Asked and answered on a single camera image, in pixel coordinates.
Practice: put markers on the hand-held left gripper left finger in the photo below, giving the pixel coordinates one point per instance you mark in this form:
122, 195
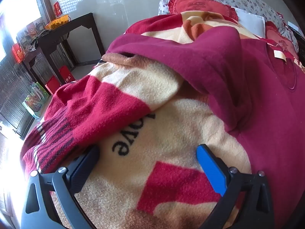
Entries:
83, 167

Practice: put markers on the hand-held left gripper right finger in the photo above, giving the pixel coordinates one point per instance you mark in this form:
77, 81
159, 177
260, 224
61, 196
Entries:
212, 169

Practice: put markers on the maroon shirt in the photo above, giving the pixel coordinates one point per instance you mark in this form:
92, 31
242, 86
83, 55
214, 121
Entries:
238, 76

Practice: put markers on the printed fleece blanket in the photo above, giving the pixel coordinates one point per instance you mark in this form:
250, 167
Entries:
143, 128

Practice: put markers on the green printed box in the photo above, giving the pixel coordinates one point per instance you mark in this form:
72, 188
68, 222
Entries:
35, 100

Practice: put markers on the red boxes under table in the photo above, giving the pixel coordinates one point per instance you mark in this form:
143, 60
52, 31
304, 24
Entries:
52, 85

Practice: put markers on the dark patterned cloth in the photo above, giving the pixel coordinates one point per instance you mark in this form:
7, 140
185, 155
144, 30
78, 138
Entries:
39, 39

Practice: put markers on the dark wooden table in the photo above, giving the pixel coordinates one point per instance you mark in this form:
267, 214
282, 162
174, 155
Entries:
78, 23

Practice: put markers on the red heart pillow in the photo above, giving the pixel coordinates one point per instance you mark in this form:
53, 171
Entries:
278, 38
197, 3

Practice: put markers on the yellow plastic basket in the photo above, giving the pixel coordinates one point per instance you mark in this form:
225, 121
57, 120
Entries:
57, 21

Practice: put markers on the white pillow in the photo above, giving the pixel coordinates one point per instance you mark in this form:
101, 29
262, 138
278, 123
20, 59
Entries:
250, 21

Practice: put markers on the red wall sticker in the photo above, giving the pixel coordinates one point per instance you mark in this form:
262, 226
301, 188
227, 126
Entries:
57, 8

